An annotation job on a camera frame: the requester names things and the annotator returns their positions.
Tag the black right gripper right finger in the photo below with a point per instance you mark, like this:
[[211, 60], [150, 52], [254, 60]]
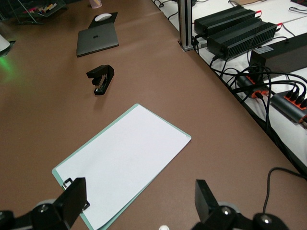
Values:
[[206, 207]]

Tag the flat black electronics box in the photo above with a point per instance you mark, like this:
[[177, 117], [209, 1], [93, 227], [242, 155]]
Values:
[[283, 57]]

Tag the blue marker with white end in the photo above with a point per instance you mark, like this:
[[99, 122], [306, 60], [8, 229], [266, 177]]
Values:
[[164, 227]]

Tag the silver laptop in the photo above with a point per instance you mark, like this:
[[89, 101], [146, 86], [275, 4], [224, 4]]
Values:
[[96, 45]]

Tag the pink mesh pen cup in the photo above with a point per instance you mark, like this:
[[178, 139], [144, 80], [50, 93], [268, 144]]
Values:
[[95, 3]]

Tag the clear acrylic marker tray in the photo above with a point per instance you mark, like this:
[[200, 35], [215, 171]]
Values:
[[52, 9]]

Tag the black mouse pad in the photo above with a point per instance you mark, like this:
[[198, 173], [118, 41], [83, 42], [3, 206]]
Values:
[[114, 16]]

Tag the mint green clipboard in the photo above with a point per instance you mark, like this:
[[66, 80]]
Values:
[[57, 178]]

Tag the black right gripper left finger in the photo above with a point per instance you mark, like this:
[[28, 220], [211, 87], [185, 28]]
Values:
[[69, 203]]

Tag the black finned power supply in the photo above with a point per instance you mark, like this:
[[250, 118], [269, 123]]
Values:
[[239, 40], [223, 20]]

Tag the black orange USB hub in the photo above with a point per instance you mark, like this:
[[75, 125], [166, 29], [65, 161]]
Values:
[[242, 81]]

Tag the aluminium profile post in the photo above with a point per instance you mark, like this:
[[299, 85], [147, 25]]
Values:
[[185, 24]]

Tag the black stapler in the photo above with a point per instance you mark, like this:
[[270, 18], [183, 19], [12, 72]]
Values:
[[106, 79]]

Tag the grey orange USB hub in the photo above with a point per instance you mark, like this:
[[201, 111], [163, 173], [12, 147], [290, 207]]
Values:
[[280, 101]]

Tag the white computer mouse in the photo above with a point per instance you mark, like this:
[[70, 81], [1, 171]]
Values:
[[103, 17]]

